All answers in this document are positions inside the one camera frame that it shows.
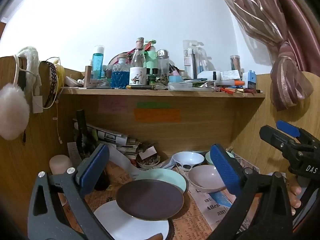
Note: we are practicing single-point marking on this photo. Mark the stack of folded newspapers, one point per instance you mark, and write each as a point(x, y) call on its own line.
point(112, 137)

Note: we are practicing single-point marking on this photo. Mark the white box black stripe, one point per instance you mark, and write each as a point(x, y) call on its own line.
point(207, 75)

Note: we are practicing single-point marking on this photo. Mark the dark brown plate gold rim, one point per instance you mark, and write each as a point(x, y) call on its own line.
point(150, 198)

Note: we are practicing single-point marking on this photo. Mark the white paper sheet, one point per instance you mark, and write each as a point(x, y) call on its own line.
point(120, 160)

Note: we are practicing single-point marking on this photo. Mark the white plate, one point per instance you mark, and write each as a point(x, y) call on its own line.
point(125, 225)

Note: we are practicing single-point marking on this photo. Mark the newspaper print table mat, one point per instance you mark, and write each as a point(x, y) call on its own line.
point(195, 220)

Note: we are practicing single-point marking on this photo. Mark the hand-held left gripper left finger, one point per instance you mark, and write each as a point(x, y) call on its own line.
point(93, 170)

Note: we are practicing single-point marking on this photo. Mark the white paper tag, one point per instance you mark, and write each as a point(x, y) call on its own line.
point(37, 104)

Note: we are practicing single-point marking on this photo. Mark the white black dotted bowl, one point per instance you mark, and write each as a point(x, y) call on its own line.
point(187, 158)

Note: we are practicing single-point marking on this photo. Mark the green pump bottle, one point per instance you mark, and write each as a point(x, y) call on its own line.
point(151, 57)

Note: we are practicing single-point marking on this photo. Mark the clear tube of pencils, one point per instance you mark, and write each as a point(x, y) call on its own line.
point(235, 65)

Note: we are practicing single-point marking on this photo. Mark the small bowl of trinkets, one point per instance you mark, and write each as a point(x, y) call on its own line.
point(148, 163)

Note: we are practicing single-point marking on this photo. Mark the clear plastic container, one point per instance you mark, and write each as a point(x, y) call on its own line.
point(180, 86)

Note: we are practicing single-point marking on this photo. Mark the white printed receipt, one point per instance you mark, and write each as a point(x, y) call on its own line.
point(73, 151)

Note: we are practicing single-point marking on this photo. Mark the orange and green sticky notes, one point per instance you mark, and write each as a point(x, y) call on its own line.
point(157, 115)

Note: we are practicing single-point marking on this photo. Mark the mint green bowl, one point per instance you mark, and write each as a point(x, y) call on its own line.
point(208, 158)

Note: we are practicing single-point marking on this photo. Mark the pale pink mug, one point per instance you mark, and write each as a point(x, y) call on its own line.
point(58, 163)

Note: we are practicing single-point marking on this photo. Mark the beige cosmetic tube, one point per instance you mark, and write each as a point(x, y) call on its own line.
point(87, 76)

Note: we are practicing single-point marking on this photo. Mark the white fluffy pompom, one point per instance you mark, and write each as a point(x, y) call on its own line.
point(12, 112)

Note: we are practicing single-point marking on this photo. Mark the blue liquid bottle white cap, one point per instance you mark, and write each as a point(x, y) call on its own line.
point(98, 62)

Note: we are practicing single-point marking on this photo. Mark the blue white pencil sharpener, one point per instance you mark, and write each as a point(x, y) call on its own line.
point(250, 78)

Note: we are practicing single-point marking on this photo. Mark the mint green plate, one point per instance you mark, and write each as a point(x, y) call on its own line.
point(165, 177)

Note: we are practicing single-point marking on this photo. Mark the small white card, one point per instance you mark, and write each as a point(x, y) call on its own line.
point(148, 152)

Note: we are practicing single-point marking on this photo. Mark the grey pink bowl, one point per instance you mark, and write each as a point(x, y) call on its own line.
point(205, 177)

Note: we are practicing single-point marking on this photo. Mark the yellow round item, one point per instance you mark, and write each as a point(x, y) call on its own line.
point(60, 76)

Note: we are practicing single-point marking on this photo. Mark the clear glass bottle white label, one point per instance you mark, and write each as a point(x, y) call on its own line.
point(137, 76)

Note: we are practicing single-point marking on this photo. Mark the white fluffy headband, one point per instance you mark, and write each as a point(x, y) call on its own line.
point(32, 57)

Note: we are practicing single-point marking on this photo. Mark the blue printed paper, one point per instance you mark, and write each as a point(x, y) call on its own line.
point(220, 200)

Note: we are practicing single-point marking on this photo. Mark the packaged toothbrush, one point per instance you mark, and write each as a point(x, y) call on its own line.
point(193, 57)

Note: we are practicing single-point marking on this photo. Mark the dark wine bottle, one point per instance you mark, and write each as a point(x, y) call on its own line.
point(83, 135)

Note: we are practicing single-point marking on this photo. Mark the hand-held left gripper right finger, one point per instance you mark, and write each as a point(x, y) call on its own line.
point(222, 165)

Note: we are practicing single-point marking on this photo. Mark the person's right hand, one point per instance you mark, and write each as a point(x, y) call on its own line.
point(296, 197)

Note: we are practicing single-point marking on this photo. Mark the pink sticky note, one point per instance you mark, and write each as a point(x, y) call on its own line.
point(112, 105)

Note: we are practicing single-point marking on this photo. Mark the glass bottle of blue beads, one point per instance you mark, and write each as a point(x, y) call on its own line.
point(120, 77)

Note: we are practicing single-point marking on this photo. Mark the brown lace headband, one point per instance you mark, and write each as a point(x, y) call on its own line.
point(52, 80)

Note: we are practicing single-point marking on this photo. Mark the green sticky note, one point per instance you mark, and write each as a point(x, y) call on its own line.
point(153, 104)

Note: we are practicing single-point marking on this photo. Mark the clear bottle silver cap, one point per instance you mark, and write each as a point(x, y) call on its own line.
point(163, 63)

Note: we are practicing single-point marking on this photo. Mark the black gold pen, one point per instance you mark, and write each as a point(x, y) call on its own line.
point(140, 87)

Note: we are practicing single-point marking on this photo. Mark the white printed box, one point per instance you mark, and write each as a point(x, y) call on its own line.
point(230, 75)

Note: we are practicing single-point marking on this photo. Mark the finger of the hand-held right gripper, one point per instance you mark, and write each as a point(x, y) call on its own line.
point(275, 137)
point(287, 128)

